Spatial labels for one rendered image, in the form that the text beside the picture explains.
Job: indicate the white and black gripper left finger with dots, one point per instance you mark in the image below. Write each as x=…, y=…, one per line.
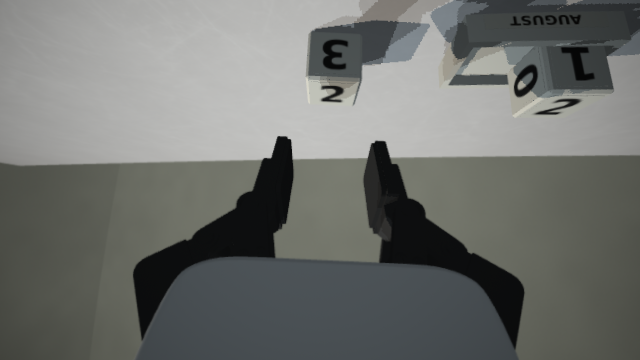
x=246, y=231

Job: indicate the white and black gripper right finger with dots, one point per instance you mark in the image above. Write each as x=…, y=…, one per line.
x=417, y=240

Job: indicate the grey calendar digit cube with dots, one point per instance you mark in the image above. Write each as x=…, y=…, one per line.
x=334, y=68
x=557, y=81

